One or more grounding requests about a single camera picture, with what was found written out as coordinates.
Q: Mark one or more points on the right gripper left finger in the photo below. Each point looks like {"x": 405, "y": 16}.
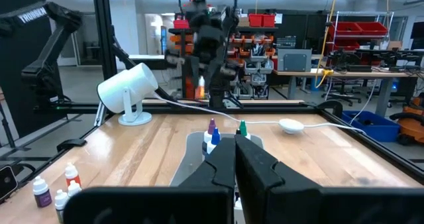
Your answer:
{"x": 198, "y": 201}

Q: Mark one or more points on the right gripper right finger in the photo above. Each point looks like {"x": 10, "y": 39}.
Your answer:
{"x": 281, "y": 201}

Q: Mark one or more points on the small red bottle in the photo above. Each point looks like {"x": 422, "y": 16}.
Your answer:
{"x": 72, "y": 179}

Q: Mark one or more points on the white cylindrical spot lamp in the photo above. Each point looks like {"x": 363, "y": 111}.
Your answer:
{"x": 126, "y": 85}

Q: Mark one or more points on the black partition panel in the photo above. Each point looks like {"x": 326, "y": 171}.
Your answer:
{"x": 16, "y": 68}

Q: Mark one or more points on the large blue-capped bottle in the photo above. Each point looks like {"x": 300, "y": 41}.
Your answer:
{"x": 215, "y": 136}

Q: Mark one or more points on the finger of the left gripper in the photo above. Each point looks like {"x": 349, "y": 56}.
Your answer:
{"x": 213, "y": 81}
{"x": 194, "y": 79}

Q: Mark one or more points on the large purple-capped bottle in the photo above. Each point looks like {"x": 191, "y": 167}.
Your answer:
{"x": 211, "y": 126}

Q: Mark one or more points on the black clamp bracket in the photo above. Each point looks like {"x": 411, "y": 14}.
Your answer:
{"x": 71, "y": 144}

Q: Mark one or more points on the small black camera unit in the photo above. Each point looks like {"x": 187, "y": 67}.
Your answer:
{"x": 7, "y": 184}

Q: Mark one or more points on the large green-capped bottle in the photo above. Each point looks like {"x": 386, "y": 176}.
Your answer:
{"x": 243, "y": 128}

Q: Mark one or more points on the black Trossen-labelled robot arm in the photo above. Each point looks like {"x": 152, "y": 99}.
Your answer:
{"x": 33, "y": 17}

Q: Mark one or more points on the blue plastic bin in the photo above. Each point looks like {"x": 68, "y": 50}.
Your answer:
{"x": 381, "y": 131}

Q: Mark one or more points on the white round switch puck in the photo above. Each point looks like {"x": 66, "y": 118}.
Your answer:
{"x": 291, "y": 126}

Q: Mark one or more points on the grey monitor back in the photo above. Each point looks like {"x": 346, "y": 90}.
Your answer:
{"x": 295, "y": 60}

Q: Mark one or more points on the wooden work table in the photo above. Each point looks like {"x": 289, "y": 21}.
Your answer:
{"x": 364, "y": 74}

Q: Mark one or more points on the small orange-red bottle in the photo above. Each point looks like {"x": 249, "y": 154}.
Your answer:
{"x": 201, "y": 91}

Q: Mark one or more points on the parts rack orange bins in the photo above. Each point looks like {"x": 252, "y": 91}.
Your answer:
{"x": 255, "y": 51}

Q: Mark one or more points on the black office chair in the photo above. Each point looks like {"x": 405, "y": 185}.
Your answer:
{"x": 342, "y": 94}

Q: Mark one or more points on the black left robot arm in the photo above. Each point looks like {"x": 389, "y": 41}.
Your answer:
{"x": 207, "y": 18}

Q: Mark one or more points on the small black bottle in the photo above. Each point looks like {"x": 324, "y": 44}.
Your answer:
{"x": 60, "y": 201}

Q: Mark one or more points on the orange shop vacuum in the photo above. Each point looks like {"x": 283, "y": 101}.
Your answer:
{"x": 412, "y": 124}

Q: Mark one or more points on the small purple bottle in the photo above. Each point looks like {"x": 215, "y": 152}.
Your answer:
{"x": 43, "y": 197}

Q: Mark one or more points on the grey plastic tray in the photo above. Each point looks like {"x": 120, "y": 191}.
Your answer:
{"x": 193, "y": 157}

